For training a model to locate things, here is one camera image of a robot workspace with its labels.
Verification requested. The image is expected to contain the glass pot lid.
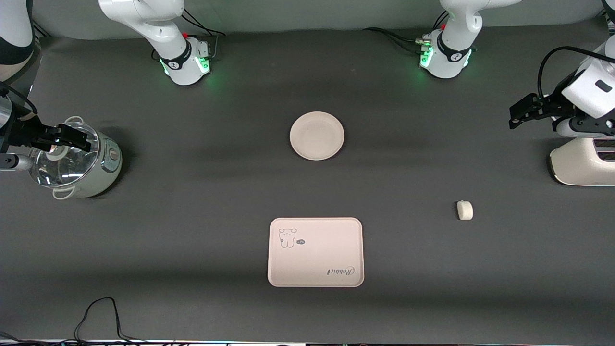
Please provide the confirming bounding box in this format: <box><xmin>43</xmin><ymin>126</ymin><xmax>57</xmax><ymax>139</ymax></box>
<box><xmin>28</xmin><ymin>121</ymin><xmax>100</xmax><ymax>188</ymax></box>

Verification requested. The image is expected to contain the black arm base cable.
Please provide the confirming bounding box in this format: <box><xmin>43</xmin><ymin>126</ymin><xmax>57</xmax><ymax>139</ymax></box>
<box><xmin>180</xmin><ymin>9</ymin><xmax>226</xmax><ymax>61</ymax></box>
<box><xmin>363</xmin><ymin>10</ymin><xmax>450</xmax><ymax>53</ymax></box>

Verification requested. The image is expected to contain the round cream plate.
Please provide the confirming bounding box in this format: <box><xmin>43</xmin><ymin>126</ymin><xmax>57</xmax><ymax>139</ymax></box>
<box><xmin>290</xmin><ymin>111</ymin><xmax>345</xmax><ymax>161</ymax></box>

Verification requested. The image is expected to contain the cream rectangular tray, bear print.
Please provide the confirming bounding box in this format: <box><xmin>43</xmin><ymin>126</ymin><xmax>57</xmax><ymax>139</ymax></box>
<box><xmin>268</xmin><ymin>217</ymin><xmax>365</xmax><ymax>288</ymax></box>

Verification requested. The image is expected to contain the black right arm base cable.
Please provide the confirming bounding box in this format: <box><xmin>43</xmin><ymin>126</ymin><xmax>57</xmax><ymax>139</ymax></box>
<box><xmin>180</xmin><ymin>9</ymin><xmax>226</xmax><ymax>61</ymax></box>

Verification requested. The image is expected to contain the pale green electric pot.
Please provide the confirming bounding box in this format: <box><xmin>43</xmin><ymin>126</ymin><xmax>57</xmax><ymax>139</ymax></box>
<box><xmin>50</xmin><ymin>116</ymin><xmax>123</xmax><ymax>200</ymax></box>

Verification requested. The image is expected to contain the black left arm base cable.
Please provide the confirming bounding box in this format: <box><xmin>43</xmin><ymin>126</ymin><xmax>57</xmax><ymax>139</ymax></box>
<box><xmin>363</xmin><ymin>10</ymin><xmax>450</xmax><ymax>53</ymax></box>

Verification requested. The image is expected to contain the cream white toaster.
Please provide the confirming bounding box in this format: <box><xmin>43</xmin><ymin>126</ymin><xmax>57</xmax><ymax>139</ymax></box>
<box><xmin>549</xmin><ymin>136</ymin><xmax>615</xmax><ymax>186</ymax></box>

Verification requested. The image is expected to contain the thin black looped cable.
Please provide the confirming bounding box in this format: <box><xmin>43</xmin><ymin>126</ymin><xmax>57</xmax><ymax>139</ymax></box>
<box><xmin>0</xmin><ymin>297</ymin><xmax>173</xmax><ymax>346</ymax></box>

